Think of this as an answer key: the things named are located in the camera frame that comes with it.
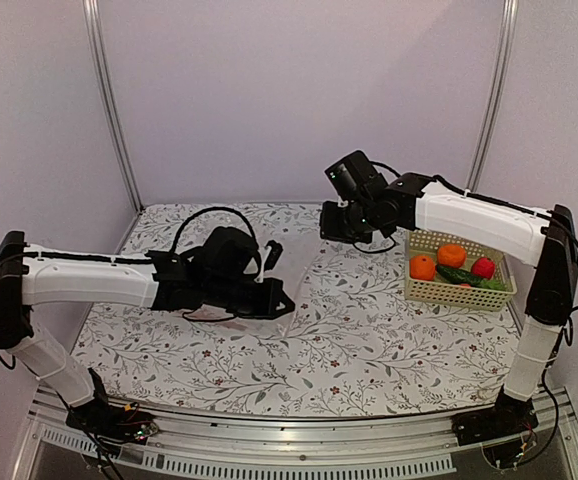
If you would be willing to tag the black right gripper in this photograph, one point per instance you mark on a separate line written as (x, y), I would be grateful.
(329, 231)

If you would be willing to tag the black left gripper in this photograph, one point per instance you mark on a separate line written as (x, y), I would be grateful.
(274, 293)

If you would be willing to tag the clear zip top bag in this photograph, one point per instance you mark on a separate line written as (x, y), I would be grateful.
(249, 273)

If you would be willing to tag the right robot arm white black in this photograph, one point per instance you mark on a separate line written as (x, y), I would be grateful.
(544, 240)

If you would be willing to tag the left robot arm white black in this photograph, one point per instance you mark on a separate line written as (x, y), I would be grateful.
(32, 275)

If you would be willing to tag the orange tangerine front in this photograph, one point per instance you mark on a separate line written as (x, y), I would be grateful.
(422, 267)

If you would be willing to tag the orange tangerine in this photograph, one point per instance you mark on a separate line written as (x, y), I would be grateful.
(422, 267)
(451, 255)

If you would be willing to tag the floral pattern table mat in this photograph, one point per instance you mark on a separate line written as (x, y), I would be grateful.
(356, 347)

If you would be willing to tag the beige perforated plastic basket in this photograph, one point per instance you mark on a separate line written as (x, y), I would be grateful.
(442, 292)

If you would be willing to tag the orange tangerine rear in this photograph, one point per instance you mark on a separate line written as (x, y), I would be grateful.
(451, 255)

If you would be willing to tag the green cucumber toy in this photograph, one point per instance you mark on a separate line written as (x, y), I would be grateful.
(459, 276)

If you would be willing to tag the red strawberry toy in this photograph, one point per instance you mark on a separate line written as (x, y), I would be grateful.
(484, 267)

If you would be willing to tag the green leafy vegetable toy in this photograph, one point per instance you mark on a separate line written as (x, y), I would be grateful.
(494, 284)

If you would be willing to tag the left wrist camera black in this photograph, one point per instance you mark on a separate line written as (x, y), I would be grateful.
(268, 257)

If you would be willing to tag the right aluminium frame post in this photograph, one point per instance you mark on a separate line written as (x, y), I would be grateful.
(500, 70)

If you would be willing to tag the aluminium frame post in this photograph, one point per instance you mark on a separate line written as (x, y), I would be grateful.
(500, 70)
(103, 76)

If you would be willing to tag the front aluminium rail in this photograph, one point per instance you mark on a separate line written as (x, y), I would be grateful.
(197, 444)

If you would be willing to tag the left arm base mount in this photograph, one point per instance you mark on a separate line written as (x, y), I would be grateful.
(117, 424)

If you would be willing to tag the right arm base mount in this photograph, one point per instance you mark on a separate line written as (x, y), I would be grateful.
(507, 416)

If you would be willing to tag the left aluminium frame post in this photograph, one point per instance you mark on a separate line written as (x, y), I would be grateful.
(103, 76)

